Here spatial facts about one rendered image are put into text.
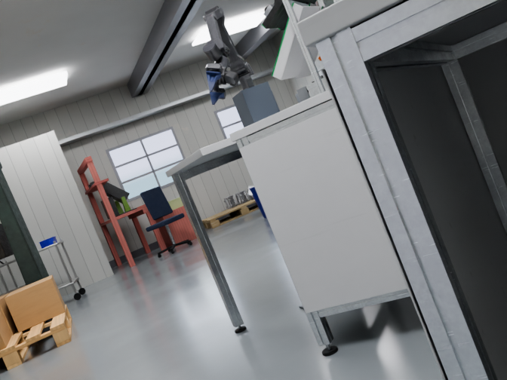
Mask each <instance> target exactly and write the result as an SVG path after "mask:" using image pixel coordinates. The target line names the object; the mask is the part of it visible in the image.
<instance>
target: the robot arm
mask: <svg viewBox="0 0 507 380"><path fill-rule="evenodd" d="M203 18H204V21H205V22H206V24H207V28H208V32H209V34H210V41H207V44H206V45H205V46H204V47H203V51H204V52H205V53H206V55H207V57H208V58H209V59H210V61H211V62H212V61H214V63H208V64H207V65H206V74H207V82H208V86H209V91H210V98H211V102H212V105H215V103H216V102H217V100H218V99H222V100H224V99H225V98H226V90H225V89H224V88H219V85H221V84H226V83H227V84H230V85H231V86H233V87H236V85H238V82H239V81H240V83H241V86H242V89H243V90H244V89H247V88H249V87H253V86H254V83H253V81H252V78H251V75H253V74H254V71H253V70H252V68H251V67H250V64H249V63H247V62H246V61H245V59H244V58H243V57H242V56H240V55H239V54H238V52H237V50H236V48H235V46H234V44H233V42H232V40H231V38H230V36H229V33H228V31H227V29H226V27H225V17H224V12H223V9H222V8H221V7H218V6H216V7H214V8H211V9H210V10H208V11H205V15H204V16H203ZM227 57H229V59H230V62H229V60H228V59H227ZM228 67H230V71H227V68H228Z"/></svg>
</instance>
